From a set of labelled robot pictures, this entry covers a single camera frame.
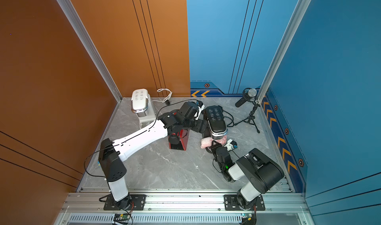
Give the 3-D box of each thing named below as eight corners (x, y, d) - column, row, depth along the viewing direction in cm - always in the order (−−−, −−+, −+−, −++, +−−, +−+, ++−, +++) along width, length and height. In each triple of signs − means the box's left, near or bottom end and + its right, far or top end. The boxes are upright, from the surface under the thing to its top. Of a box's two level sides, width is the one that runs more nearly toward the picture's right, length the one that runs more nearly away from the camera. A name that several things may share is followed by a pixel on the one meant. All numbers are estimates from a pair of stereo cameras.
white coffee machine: (138, 130, 103) (125, 109, 85) (143, 111, 114) (133, 88, 96) (153, 130, 103) (144, 109, 85) (157, 111, 114) (150, 88, 96)
